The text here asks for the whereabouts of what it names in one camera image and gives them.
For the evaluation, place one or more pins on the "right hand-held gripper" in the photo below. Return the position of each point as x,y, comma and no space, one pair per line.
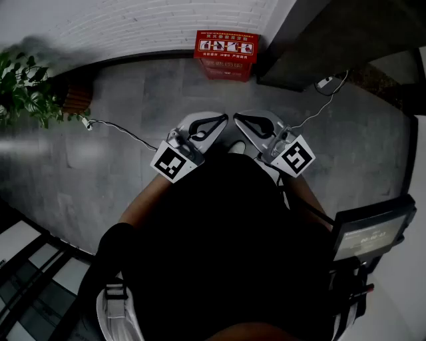
294,156

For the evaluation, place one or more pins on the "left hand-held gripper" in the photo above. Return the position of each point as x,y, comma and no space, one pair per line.
173,163

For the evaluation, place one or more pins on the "red fire extinguisher box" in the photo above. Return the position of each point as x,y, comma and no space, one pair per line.
226,46

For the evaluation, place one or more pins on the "person's left forearm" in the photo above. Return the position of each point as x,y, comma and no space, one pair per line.
143,200

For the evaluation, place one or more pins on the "person's right forearm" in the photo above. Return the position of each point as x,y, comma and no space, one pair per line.
313,196

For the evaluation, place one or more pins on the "person's white shoe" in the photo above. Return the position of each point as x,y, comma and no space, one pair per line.
237,147

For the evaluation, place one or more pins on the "white power adapter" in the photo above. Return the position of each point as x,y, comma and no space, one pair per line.
324,82

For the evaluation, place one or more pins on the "person's black clothing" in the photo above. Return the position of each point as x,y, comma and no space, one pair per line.
216,233

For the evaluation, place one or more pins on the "dark grey counter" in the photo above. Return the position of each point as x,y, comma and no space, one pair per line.
333,40

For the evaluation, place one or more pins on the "brown slatted wooden planter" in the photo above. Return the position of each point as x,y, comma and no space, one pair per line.
78,98

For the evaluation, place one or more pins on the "black framed screen device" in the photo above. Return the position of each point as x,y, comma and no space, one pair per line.
369,229

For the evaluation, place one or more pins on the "green leafy plant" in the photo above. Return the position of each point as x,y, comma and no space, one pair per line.
23,96

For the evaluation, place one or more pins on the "white backpack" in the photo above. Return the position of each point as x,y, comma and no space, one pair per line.
116,316

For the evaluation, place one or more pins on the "black framed glass partition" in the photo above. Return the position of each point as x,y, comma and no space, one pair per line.
30,266

